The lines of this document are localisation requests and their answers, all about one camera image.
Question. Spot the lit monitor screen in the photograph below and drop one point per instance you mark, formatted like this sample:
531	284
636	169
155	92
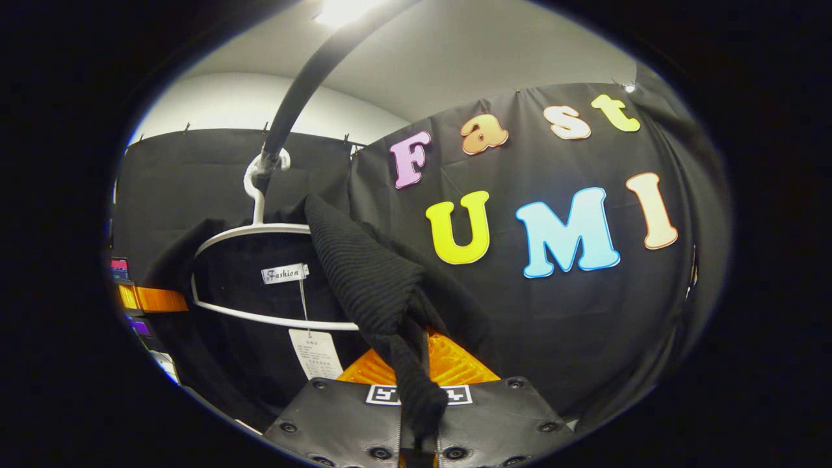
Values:
120	268
140	325

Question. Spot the black knit garment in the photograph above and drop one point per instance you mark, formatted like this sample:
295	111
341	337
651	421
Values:
364	273

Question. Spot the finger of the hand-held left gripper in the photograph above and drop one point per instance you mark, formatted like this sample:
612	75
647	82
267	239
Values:
153	299

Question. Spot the black metal clothes rack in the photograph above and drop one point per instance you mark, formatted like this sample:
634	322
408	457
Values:
305	84

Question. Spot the large ceiling light panel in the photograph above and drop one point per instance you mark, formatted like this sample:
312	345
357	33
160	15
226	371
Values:
344	10

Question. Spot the white plastic clothes hanger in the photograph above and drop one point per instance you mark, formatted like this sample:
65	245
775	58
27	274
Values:
273	318

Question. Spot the white panel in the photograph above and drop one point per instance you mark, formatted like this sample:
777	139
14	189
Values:
166	365

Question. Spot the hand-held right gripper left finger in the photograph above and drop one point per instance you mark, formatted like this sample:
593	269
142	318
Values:
344	416

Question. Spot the black backdrop cloth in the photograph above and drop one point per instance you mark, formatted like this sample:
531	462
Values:
552	325

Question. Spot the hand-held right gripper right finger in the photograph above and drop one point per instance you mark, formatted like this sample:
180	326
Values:
494	416

